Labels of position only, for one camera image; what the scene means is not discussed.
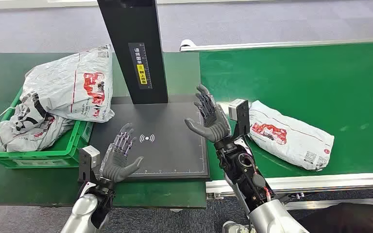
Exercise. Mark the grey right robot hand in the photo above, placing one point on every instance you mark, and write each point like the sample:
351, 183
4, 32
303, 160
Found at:
215, 123

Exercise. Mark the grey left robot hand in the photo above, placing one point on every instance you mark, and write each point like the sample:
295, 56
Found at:
117, 164

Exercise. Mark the white package with red print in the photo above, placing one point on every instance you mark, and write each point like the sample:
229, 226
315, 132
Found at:
289, 141

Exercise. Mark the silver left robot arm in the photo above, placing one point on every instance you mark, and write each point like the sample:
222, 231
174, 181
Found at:
83, 209

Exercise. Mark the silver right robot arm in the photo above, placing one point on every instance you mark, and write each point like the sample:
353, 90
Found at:
244, 173

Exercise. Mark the black inbound scanner machine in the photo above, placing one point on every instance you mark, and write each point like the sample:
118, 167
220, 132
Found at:
167, 151

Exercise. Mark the large white package red print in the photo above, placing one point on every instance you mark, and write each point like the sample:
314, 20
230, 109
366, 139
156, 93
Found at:
64, 86

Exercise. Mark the crumpled white package black print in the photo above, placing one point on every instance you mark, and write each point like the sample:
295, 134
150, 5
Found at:
28, 128

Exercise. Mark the green conveyor belt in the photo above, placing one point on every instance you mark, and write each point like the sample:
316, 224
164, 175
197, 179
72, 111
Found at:
302, 80

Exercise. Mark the green plastic crate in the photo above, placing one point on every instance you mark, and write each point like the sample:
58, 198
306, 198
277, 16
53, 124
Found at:
45, 157

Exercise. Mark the black rounded cover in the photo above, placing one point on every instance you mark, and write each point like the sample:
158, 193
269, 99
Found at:
350, 220

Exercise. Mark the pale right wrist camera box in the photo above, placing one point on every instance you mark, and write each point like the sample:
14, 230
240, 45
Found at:
236, 109

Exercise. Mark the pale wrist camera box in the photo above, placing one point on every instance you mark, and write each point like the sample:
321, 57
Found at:
236, 109
91, 156

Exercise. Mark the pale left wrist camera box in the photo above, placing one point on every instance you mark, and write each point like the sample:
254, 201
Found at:
91, 156

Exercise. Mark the aluminium conveyor frame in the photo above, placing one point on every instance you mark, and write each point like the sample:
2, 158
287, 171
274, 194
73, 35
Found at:
334, 180

